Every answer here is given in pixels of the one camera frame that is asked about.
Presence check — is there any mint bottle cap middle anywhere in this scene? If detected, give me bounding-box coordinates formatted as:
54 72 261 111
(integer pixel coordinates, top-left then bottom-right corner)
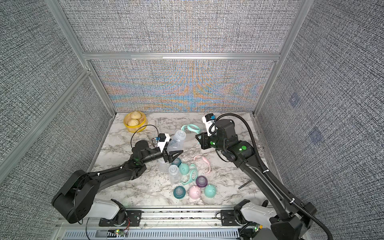
179 163 190 176

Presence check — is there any upper beige bun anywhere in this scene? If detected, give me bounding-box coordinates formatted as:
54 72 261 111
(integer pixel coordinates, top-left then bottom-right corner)
130 111 142 119

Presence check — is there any mint bottle handle ring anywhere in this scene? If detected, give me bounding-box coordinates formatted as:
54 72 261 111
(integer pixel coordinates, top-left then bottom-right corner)
181 123 202 135

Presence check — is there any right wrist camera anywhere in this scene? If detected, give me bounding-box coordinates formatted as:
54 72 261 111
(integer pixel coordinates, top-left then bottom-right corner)
202 113 216 137

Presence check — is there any pink bottle cap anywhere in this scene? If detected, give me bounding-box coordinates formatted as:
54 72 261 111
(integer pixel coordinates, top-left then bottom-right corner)
188 186 202 200

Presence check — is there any yellow steamer basket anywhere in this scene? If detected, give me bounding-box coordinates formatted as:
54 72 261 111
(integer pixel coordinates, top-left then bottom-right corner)
123 111 148 133

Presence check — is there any beige bun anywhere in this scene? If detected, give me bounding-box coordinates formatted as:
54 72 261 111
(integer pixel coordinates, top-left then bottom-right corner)
130 111 142 119
127 119 140 127

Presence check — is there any clear baby bottle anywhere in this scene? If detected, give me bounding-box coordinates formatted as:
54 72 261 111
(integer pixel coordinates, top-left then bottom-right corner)
167 130 187 153

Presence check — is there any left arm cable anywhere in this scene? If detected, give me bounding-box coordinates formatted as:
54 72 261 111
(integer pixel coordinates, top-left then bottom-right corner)
130 124 160 149

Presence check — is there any purple nipple collar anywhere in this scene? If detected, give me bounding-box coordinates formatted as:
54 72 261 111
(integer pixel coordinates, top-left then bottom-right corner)
196 176 208 188

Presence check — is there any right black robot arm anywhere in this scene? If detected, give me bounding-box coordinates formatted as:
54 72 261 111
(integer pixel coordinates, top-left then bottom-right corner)
196 114 319 240

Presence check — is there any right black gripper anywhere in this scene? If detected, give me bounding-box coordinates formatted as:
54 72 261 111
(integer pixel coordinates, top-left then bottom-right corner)
197 131 231 155

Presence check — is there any mint handle ring front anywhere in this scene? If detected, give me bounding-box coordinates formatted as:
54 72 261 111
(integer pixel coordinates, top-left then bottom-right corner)
180 163 199 186

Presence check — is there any clear bottle left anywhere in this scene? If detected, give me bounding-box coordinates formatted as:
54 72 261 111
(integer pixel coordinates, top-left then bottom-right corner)
158 159 171 173

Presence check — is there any mint bottle cap front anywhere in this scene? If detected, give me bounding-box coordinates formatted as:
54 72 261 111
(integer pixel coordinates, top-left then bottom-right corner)
204 184 217 199

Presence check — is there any aluminium front rail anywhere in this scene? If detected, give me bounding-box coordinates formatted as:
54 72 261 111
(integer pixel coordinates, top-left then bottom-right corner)
55 206 307 232

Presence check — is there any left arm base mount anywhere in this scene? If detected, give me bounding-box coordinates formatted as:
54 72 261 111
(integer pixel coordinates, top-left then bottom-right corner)
99 210 142 227

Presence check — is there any pink bottle handle ring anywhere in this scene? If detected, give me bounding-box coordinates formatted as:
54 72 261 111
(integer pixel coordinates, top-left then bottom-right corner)
193 154 212 174

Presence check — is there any clear bottle front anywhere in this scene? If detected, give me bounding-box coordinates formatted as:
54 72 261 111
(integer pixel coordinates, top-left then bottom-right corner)
168 165 182 184

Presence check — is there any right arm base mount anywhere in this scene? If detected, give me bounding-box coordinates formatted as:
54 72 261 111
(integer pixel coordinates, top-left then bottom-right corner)
219 210 247 227

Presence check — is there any lower beige bun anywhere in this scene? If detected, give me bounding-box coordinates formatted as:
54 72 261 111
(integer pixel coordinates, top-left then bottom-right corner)
127 119 140 127

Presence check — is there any dark teal nipple collar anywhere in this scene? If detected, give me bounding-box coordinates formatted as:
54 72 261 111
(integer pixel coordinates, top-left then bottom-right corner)
173 186 186 199

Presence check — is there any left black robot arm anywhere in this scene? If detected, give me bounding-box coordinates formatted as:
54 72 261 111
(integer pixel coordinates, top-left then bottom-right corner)
52 140 184 224

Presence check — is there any mint bottle cap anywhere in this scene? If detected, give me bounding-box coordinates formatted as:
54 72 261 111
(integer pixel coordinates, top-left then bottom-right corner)
179 163 190 176
204 184 217 199

